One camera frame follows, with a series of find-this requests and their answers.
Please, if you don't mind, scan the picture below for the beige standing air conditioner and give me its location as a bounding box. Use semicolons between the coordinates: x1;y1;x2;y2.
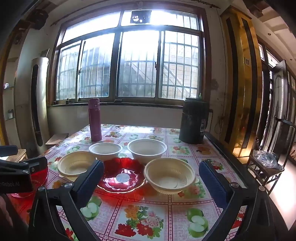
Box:
14;57;50;158

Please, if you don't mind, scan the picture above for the black speaker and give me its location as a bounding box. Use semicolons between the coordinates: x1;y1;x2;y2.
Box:
29;9;49;30

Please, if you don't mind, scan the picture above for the floral fruit print tablecloth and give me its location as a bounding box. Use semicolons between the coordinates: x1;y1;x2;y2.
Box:
9;124;255;241

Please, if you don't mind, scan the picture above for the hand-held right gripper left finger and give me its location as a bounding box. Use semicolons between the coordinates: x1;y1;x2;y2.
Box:
28;160;105;241

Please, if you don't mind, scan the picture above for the window exhaust fan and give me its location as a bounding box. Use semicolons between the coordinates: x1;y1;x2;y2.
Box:
131;10;151;24

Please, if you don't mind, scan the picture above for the large white bowl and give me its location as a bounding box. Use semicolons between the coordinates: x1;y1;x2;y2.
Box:
127;138;167;165

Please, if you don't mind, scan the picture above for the clear plastic bag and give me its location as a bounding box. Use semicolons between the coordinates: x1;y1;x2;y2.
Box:
253;150;284;171

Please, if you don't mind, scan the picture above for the dark wooden door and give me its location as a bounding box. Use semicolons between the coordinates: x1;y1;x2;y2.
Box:
269;60;289;153

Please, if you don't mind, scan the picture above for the barred window with brown frame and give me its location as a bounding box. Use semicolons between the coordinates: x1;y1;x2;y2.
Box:
47;6;210;107

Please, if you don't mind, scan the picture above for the dark wooden chair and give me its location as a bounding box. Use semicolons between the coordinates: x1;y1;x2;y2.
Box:
246;117;296;193

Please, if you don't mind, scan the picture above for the maroon thermos bottle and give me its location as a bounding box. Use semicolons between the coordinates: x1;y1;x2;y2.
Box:
88;98;102;142

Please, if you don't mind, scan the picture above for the cream ribbed plastic bowl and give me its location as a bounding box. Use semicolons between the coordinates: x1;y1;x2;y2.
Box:
57;151;97;178
144;158;196;192

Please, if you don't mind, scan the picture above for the golden wooden cabinet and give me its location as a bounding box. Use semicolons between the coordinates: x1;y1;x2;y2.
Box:
221;7;262;158

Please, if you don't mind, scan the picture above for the small white bowl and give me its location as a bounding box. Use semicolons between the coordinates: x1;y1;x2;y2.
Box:
89;142;122;162

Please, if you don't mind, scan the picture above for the light wooden stool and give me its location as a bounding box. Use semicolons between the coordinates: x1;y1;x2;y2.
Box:
6;149;27;163

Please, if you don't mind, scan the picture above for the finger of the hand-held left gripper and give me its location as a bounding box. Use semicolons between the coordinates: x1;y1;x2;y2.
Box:
0;156;48;180
0;146;18;158

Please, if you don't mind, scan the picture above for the brown wooden stool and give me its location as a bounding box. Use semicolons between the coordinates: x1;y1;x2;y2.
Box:
46;133;69;145

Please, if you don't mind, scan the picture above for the black electric kettle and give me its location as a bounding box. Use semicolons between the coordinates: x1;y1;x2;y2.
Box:
179;97;208;144

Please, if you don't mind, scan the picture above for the red glass plate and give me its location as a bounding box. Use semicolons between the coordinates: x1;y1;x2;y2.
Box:
97;157;146;193
9;167;49;198

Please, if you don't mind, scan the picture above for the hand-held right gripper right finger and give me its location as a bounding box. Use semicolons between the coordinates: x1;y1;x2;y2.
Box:
199;161;275;241

